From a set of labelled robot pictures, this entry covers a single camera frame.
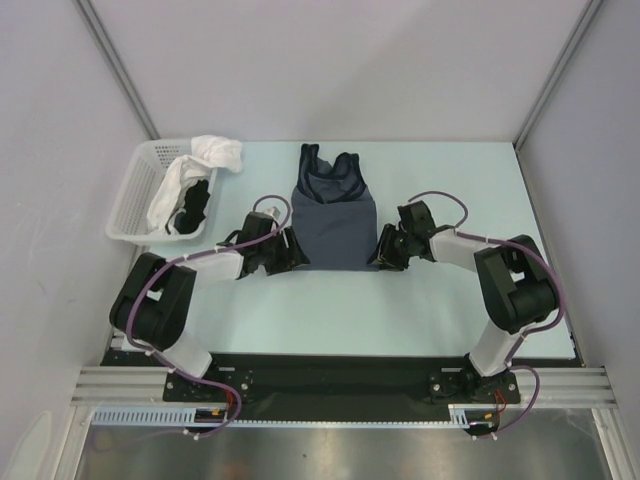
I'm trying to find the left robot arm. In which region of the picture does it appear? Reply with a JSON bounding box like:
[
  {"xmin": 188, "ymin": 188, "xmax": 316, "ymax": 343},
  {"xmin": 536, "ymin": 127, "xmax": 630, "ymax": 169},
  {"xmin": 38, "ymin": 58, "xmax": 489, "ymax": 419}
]
[{"xmin": 109, "ymin": 212, "xmax": 310, "ymax": 400}]

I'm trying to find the right aluminium frame post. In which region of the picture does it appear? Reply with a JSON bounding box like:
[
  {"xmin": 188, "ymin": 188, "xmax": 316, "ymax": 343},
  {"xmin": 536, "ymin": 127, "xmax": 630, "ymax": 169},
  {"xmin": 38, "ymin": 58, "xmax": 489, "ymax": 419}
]
[{"xmin": 512, "ymin": 0, "xmax": 607, "ymax": 153}]

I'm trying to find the white tank top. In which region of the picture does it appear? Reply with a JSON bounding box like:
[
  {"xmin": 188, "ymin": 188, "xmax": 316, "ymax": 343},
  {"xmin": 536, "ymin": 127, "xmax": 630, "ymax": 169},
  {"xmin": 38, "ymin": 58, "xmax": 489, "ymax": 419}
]
[{"xmin": 146, "ymin": 135, "xmax": 243, "ymax": 232}]

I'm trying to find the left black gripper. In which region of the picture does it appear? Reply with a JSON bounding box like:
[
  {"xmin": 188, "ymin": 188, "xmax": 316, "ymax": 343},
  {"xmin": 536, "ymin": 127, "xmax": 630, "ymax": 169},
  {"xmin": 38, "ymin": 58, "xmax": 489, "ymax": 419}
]
[{"xmin": 257, "ymin": 227, "xmax": 309, "ymax": 276}]

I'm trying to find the aluminium frame post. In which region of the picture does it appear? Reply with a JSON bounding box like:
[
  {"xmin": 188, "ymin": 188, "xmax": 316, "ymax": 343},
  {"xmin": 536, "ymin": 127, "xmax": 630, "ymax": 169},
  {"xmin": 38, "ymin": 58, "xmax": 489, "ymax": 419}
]
[
  {"xmin": 512, "ymin": 0, "xmax": 607, "ymax": 153},
  {"xmin": 72, "ymin": 0, "xmax": 160, "ymax": 140}
]

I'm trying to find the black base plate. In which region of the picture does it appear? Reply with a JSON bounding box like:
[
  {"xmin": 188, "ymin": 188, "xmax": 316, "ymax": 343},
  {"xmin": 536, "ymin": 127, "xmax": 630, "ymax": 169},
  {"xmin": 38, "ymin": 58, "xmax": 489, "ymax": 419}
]
[{"xmin": 102, "ymin": 352, "xmax": 584, "ymax": 422}]

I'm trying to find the left aluminium frame post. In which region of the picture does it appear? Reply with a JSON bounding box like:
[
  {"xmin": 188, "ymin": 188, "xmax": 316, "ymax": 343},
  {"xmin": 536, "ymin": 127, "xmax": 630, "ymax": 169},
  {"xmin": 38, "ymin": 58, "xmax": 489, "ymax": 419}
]
[{"xmin": 72, "ymin": 0, "xmax": 160, "ymax": 140}]

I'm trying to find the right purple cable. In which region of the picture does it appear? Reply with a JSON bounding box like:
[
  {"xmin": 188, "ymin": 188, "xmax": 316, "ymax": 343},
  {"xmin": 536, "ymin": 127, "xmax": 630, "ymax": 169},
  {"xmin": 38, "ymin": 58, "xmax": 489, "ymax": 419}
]
[{"xmin": 407, "ymin": 189, "xmax": 569, "ymax": 441}]

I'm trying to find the white plastic basket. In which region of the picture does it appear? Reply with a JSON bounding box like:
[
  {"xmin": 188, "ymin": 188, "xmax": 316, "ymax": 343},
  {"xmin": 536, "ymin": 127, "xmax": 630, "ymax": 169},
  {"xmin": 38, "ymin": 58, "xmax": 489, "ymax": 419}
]
[{"xmin": 105, "ymin": 138, "xmax": 216, "ymax": 247}]

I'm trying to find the blue tank top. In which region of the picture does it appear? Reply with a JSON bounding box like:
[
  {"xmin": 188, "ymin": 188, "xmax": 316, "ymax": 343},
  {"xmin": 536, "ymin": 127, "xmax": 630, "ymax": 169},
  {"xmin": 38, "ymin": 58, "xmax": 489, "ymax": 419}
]
[{"xmin": 291, "ymin": 144, "xmax": 378, "ymax": 271}]

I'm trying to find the slotted cable duct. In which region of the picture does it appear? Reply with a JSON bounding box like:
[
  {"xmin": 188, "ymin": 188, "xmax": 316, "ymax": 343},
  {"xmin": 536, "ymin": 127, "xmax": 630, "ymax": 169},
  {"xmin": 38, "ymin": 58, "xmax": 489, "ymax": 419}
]
[{"xmin": 91, "ymin": 406, "xmax": 496, "ymax": 429}]

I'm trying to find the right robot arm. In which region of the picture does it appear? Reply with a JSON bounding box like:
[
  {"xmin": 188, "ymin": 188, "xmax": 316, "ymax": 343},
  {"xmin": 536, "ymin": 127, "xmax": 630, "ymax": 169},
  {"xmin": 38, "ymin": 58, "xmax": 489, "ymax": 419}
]
[{"xmin": 368, "ymin": 201, "xmax": 564, "ymax": 401}]

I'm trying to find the aluminium front rail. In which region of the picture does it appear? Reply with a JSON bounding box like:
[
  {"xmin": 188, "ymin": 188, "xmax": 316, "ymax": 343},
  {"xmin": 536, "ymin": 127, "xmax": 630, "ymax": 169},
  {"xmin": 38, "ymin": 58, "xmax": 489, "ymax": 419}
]
[{"xmin": 71, "ymin": 366, "xmax": 617, "ymax": 409}]

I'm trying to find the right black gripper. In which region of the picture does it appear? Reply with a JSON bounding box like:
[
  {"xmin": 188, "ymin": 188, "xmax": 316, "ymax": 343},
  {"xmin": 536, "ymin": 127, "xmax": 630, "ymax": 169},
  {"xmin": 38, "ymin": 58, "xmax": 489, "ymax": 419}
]
[{"xmin": 367, "ymin": 223, "xmax": 415, "ymax": 272}]

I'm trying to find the black tank top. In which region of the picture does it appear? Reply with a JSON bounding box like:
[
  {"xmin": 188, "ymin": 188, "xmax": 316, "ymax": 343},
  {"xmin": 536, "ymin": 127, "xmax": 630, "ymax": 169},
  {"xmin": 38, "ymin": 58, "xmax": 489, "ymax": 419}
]
[{"xmin": 165, "ymin": 180, "xmax": 210, "ymax": 235}]

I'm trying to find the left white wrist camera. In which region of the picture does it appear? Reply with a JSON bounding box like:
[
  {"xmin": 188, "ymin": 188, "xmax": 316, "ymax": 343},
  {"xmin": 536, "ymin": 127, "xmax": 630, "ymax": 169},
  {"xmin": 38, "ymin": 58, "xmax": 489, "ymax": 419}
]
[{"xmin": 262, "ymin": 206, "xmax": 281, "ymax": 221}]

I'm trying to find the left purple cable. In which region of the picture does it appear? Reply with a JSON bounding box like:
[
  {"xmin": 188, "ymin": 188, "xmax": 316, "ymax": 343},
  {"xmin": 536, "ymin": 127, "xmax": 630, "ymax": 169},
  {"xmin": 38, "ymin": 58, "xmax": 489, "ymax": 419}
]
[{"xmin": 122, "ymin": 194, "xmax": 294, "ymax": 441}]

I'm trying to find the purple cable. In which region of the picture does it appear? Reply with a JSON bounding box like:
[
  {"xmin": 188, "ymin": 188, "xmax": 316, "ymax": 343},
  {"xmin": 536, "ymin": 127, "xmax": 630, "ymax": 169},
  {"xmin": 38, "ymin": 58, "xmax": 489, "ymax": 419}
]
[
  {"xmin": 122, "ymin": 194, "xmax": 294, "ymax": 441},
  {"xmin": 407, "ymin": 189, "xmax": 569, "ymax": 441}
]

